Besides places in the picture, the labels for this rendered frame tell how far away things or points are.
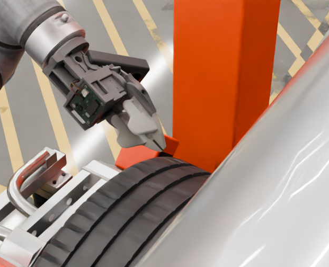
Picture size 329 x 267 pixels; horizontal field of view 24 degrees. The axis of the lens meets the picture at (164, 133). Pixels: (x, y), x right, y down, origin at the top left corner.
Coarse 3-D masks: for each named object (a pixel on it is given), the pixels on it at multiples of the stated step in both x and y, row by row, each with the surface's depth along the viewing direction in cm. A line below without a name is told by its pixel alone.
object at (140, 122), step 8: (128, 104) 116; (136, 104) 117; (128, 112) 116; (136, 112) 116; (144, 112) 117; (136, 120) 115; (144, 120) 116; (152, 120) 116; (136, 128) 114; (144, 128) 115; (152, 128) 116; (160, 128) 117; (160, 136) 117; (160, 144) 117
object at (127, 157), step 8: (168, 136) 141; (168, 144) 141; (176, 144) 144; (120, 152) 142; (128, 152) 141; (136, 152) 141; (144, 152) 140; (152, 152) 139; (160, 152) 140; (168, 152) 143; (120, 160) 142; (128, 160) 141; (136, 160) 140; (144, 160) 140
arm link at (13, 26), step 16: (0, 0) 117; (16, 0) 116; (32, 0) 117; (48, 0) 118; (0, 16) 118; (16, 16) 117; (32, 16) 116; (48, 16) 116; (0, 32) 120; (16, 32) 118; (32, 32) 116
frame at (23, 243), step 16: (80, 176) 132; (96, 176) 132; (112, 176) 132; (64, 192) 129; (80, 192) 132; (48, 208) 126; (64, 208) 130; (32, 224) 123; (48, 224) 127; (16, 240) 121; (32, 240) 121; (48, 240) 121; (0, 256) 121; (16, 256) 120; (32, 256) 119
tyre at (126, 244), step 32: (160, 160) 132; (96, 192) 121; (128, 192) 122; (160, 192) 122; (192, 192) 123; (64, 224) 118; (96, 224) 116; (128, 224) 116; (160, 224) 116; (64, 256) 113; (96, 256) 112; (128, 256) 112
